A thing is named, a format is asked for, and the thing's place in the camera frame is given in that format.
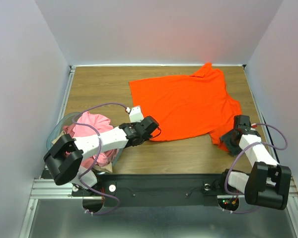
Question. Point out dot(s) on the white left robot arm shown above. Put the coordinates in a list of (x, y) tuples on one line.
[(64, 159)]

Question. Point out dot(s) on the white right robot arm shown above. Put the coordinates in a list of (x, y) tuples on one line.
[(268, 183)]

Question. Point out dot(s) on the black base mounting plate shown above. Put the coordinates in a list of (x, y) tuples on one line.
[(163, 190)]

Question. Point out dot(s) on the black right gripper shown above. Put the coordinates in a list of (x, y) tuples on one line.
[(230, 142)]

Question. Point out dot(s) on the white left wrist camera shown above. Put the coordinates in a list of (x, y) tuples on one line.
[(135, 114)]

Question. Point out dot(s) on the aluminium frame rail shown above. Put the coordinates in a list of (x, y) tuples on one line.
[(42, 188)]

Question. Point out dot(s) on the clear plastic basket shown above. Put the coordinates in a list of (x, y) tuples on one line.
[(58, 131)]

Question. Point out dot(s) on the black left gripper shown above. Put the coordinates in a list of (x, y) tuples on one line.
[(134, 124)]

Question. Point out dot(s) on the pink t shirt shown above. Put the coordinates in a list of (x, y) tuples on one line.
[(99, 122)]

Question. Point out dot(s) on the orange t shirt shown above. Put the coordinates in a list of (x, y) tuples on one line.
[(187, 106)]

